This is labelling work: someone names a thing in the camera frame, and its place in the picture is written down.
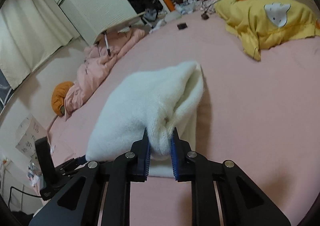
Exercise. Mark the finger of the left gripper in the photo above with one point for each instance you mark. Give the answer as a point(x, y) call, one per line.
point(71, 165)

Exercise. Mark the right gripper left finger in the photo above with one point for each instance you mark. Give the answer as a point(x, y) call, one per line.
point(99, 193)

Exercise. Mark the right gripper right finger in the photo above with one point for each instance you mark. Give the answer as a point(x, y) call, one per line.
point(221, 193)

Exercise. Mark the white fluffy knit sweater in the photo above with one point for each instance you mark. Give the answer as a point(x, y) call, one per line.
point(153, 102)

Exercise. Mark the small folding lap table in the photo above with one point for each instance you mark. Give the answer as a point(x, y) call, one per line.
point(116, 27)

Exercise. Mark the paper sheet with writing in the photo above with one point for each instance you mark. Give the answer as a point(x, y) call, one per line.
point(29, 131)

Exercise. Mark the orange pumpkin cushion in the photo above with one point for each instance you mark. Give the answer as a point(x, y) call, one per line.
point(58, 97)

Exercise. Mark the pink bed sheet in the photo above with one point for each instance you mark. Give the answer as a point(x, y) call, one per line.
point(262, 115)

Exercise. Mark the pink crumpled duvet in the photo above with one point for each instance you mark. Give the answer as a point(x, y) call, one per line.
point(100, 58)

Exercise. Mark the cream window curtain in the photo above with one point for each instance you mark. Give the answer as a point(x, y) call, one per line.
point(31, 31)

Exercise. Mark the small black box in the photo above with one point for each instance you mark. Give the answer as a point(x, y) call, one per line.
point(182, 26)

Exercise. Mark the yellow cat print blanket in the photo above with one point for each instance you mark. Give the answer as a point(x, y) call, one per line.
point(263, 24)

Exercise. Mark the small dark charger block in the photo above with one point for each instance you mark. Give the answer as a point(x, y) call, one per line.
point(204, 16)

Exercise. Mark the white blue tube bottle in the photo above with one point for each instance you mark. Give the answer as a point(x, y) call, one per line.
point(181, 9)

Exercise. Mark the orange bottle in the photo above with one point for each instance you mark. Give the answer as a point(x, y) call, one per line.
point(170, 5)

